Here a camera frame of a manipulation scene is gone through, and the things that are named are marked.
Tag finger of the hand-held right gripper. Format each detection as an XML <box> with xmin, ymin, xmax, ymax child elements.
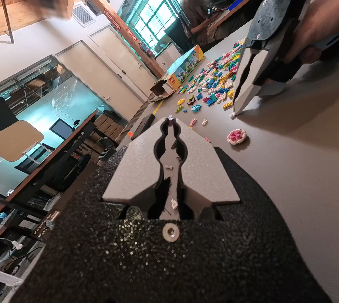
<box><xmin>232</xmin><ymin>46</ymin><xmax>256</xmax><ymax>113</ymax></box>
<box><xmin>233</xmin><ymin>51</ymin><xmax>288</xmax><ymax>116</ymax></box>

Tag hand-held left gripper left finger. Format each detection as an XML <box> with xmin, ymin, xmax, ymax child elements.
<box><xmin>102</xmin><ymin>117</ymin><xmax>170</xmax><ymax>220</ymax></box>

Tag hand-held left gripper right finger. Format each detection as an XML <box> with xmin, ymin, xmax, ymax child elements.
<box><xmin>173</xmin><ymin>118</ymin><xmax>241</xmax><ymax>220</ymax></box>

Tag white pink brick flower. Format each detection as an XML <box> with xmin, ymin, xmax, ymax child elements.
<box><xmin>227</xmin><ymin>128</ymin><xmax>249</xmax><ymax>145</ymax></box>

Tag wooden far desk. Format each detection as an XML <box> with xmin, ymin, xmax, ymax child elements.
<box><xmin>208</xmin><ymin>0</ymin><xmax>258</xmax><ymax>32</ymax></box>

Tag grey desk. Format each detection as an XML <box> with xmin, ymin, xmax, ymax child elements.
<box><xmin>115</xmin><ymin>19</ymin><xmax>339</xmax><ymax>303</ymax></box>

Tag wooden background desk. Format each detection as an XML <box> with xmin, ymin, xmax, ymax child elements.
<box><xmin>0</xmin><ymin>109</ymin><xmax>99</xmax><ymax>204</ymax></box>

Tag person's right hand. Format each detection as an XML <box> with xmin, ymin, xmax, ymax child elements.
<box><xmin>281</xmin><ymin>0</ymin><xmax>339</xmax><ymax>64</ymax></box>

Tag pile of colourful bricks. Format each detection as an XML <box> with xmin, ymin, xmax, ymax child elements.
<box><xmin>177</xmin><ymin>37</ymin><xmax>248</xmax><ymax>110</ymax></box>

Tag black device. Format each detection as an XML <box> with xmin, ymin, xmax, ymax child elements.
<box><xmin>97</xmin><ymin>136</ymin><xmax>117</xmax><ymax>161</ymax></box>

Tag blue box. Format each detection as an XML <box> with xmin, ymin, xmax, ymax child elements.
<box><xmin>227</xmin><ymin>0</ymin><xmax>247</xmax><ymax>11</ymax></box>

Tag black power adapter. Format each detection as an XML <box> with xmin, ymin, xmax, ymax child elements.
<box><xmin>134</xmin><ymin>113</ymin><xmax>156</xmax><ymax>140</ymax></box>

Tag colourful toy brick box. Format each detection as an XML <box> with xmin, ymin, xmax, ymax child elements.
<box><xmin>150</xmin><ymin>44</ymin><xmax>206</xmax><ymax>102</ymax></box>

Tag black office chair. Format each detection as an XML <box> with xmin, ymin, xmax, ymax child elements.
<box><xmin>48</xmin><ymin>153</ymin><xmax>92</xmax><ymax>193</ymax></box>

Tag white recycling bin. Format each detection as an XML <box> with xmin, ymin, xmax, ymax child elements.
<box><xmin>154</xmin><ymin>42</ymin><xmax>184</xmax><ymax>71</ymax></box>

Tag dark office chair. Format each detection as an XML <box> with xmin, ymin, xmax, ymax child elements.
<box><xmin>164</xmin><ymin>18</ymin><xmax>194</xmax><ymax>47</ymax></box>

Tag computer monitor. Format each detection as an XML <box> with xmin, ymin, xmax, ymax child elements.
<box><xmin>49</xmin><ymin>119</ymin><xmax>76</xmax><ymax>141</ymax></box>

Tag white door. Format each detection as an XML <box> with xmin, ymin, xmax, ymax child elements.
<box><xmin>88</xmin><ymin>23</ymin><xmax>158</xmax><ymax>89</ymax></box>
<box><xmin>55</xmin><ymin>40</ymin><xmax>148</xmax><ymax>121</ymax></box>

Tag red fire extinguisher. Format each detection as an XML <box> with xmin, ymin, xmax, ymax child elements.
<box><xmin>139</xmin><ymin>41</ymin><xmax>154</xmax><ymax>56</ymax></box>

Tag black case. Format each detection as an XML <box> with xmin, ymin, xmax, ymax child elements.
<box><xmin>31</xmin><ymin>210</ymin><xmax>62</xmax><ymax>242</ymax></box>

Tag large window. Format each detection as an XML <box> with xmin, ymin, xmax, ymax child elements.
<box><xmin>117</xmin><ymin>0</ymin><xmax>187</xmax><ymax>56</ymax></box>

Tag glass partition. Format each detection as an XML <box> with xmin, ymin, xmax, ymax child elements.
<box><xmin>0</xmin><ymin>54</ymin><xmax>106</xmax><ymax>155</ymax></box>

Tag white plug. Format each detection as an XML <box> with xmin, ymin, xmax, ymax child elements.
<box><xmin>0</xmin><ymin>237</ymin><xmax>25</xmax><ymax>250</ymax></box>

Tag black panel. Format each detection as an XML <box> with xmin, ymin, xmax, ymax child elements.
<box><xmin>0</xmin><ymin>96</ymin><xmax>18</xmax><ymax>132</ymax></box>

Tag wall air vent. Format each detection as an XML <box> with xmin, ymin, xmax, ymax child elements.
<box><xmin>72</xmin><ymin>4</ymin><xmax>97</xmax><ymax>28</ymax></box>

